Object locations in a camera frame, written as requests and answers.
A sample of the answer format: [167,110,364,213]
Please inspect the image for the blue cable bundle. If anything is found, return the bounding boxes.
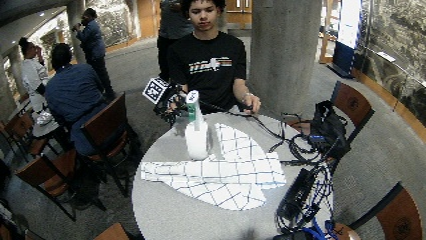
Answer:
[274,161,340,240]

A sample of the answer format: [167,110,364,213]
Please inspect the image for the black electronics box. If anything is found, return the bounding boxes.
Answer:
[275,167,318,222]

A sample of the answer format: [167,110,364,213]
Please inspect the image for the the person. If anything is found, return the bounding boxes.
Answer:
[166,0,263,116]

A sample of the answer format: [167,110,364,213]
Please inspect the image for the black cable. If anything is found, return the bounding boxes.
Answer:
[198,99,322,165]

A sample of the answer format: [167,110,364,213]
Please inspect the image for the white and blue banner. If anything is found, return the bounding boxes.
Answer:
[331,0,364,75]

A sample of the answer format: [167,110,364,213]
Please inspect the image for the white spray bottle green neck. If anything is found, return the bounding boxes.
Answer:
[183,89,210,161]

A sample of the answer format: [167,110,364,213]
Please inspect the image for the wooden chair black frame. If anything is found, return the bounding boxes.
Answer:
[348,182,426,240]
[13,149,107,222]
[0,112,50,158]
[78,92,143,198]
[91,222,131,240]
[328,80,376,143]

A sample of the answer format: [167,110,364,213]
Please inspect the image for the white checked cloth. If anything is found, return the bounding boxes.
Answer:
[139,122,287,212]

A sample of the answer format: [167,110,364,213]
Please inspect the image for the black bag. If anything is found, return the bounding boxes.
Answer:
[308,99,352,160]

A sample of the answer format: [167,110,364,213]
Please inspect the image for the grey concrete pillar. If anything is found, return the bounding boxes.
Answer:
[246,0,323,115]

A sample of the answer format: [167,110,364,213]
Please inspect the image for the white marker cube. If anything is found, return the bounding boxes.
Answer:
[140,77,170,105]

